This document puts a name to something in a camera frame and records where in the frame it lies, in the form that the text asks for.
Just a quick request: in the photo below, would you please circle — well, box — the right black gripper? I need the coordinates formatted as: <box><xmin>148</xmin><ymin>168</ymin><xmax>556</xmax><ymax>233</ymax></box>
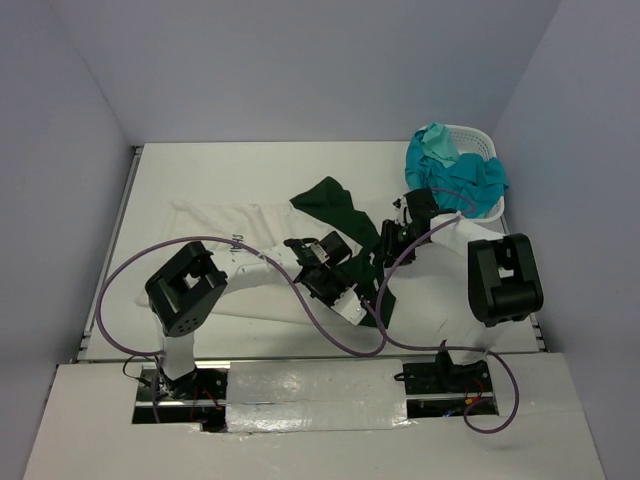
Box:
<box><xmin>372</xmin><ymin>218</ymin><xmax>428</xmax><ymax>268</ymax></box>

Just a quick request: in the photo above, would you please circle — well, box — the white and green t-shirt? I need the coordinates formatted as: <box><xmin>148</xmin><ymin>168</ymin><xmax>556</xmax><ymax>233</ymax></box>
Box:
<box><xmin>163</xmin><ymin>177</ymin><xmax>395</xmax><ymax>327</ymax></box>

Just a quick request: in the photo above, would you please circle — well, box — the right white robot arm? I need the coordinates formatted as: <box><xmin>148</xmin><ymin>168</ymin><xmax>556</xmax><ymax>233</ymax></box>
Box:
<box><xmin>381</xmin><ymin>189</ymin><xmax>544</xmax><ymax>391</ymax></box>

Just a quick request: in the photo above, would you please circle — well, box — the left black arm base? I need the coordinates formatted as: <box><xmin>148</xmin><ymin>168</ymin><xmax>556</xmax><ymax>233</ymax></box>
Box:
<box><xmin>122</xmin><ymin>357</ymin><xmax>228</xmax><ymax>410</ymax></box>

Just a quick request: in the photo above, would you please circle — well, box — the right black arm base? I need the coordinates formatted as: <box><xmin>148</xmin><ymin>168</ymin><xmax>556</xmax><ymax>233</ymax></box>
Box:
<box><xmin>393</xmin><ymin>341</ymin><xmax>492</xmax><ymax>399</ymax></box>

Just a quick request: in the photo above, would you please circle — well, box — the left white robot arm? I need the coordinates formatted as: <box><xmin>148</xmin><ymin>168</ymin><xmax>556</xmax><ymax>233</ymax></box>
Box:
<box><xmin>145</xmin><ymin>231</ymin><xmax>365</xmax><ymax>399</ymax></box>

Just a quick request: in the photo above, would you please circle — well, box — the teal t-shirt in basket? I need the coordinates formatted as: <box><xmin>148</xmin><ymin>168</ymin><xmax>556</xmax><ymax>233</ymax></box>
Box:
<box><xmin>404</xmin><ymin>130</ymin><xmax>510</xmax><ymax>219</ymax></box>

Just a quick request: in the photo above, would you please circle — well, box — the white plastic laundry basket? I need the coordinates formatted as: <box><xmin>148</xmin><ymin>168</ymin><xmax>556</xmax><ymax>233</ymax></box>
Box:
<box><xmin>405</xmin><ymin>122</ymin><xmax>505</xmax><ymax>221</ymax></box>

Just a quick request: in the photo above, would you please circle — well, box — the silver tape sheet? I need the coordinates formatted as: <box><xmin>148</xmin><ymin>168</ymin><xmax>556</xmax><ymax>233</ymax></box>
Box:
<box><xmin>225</xmin><ymin>359</ymin><xmax>409</xmax><ymax>433</ymax></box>

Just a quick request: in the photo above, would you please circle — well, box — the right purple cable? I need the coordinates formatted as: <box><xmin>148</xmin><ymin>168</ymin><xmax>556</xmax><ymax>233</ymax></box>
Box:
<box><xmin>369</xmin><ymin>187</ymin><xmax>522</xmax><ymax>434</ymax></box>

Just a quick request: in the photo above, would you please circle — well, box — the purple cable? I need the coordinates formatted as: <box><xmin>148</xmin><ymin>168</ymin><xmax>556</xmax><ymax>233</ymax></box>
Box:
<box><xmin>369</xmin><ymin>187</ymin><xmax>522</xmax><ymax>434</ymax></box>
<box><xmin>97</xmin><ymin>234</ymin><xmax>396</xmax><ymax>426</ymax></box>

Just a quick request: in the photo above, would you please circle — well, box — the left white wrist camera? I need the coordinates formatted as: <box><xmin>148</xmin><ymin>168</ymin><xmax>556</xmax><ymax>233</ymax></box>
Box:
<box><xmin>331</xmin><ymin>290</ymin><xmax>367</xmax><ymax>325</ymax></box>

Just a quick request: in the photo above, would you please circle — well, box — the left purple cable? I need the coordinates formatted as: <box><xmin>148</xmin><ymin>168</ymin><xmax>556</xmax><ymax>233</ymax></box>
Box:
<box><xmin>97</xmin><ymin>234</ymin><xmax>396</xmax><ymax>426</ymax></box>

